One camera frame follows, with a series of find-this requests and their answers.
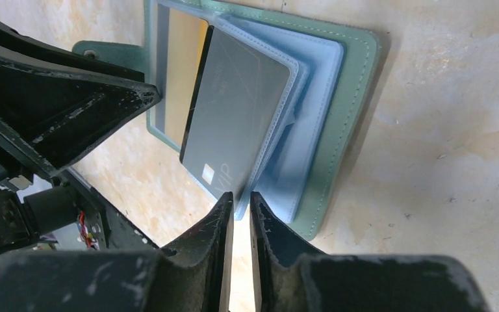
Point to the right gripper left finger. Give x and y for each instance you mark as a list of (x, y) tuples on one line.
[(191, 273)]

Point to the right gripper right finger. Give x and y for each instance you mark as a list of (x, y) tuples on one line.
[(290, 274)]

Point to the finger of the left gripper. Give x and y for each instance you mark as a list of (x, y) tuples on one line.
[(12, 40)]

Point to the black credit card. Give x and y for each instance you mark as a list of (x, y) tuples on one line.
[(241, 85)]

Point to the green leather card holder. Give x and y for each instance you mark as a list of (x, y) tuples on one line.
[(301, 155)]

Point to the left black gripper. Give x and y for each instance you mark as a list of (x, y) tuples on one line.
[(51, 116)]

